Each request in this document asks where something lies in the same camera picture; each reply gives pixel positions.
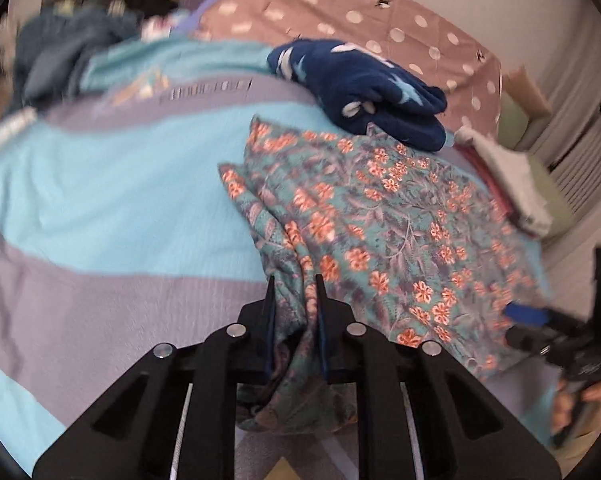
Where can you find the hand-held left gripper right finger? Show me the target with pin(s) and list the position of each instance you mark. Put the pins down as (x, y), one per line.
(321, 332)

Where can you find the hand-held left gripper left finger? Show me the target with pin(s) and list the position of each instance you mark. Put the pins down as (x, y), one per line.
(269, 332)

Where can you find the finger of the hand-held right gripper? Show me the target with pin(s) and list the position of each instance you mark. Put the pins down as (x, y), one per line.
(528, 314)
(535, 342)

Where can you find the floral long-sleeve shirt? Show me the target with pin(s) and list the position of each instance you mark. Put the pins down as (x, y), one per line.
(370, 260)

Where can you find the person's right hand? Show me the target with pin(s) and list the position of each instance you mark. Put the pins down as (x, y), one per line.
(593, 407)

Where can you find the green pillow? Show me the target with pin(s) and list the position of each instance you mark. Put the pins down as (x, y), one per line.
(550, 195)

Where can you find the white folded cloth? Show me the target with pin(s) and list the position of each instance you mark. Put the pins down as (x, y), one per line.
(515, 180)

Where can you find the pink folded cloth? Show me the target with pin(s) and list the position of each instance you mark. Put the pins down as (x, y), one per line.
(490, 180)

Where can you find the white curtain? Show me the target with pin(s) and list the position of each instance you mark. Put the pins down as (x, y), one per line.
(588, 160)

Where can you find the green cushion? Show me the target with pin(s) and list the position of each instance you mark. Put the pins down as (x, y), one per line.
(510, 120)

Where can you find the blue patterned bed sheet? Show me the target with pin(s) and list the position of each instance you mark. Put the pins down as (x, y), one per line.
(130, 185)

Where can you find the tan pillow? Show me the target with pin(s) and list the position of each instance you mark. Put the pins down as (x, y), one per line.
(525, 92)

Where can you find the navy star fleece garment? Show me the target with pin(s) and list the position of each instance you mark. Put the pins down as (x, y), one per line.
(370, 92)

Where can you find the pink polka dot sheet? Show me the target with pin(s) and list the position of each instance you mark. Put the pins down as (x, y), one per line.
(360, 15)

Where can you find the grey-blue blanket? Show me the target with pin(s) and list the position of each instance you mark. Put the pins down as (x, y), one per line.
(68, 55)

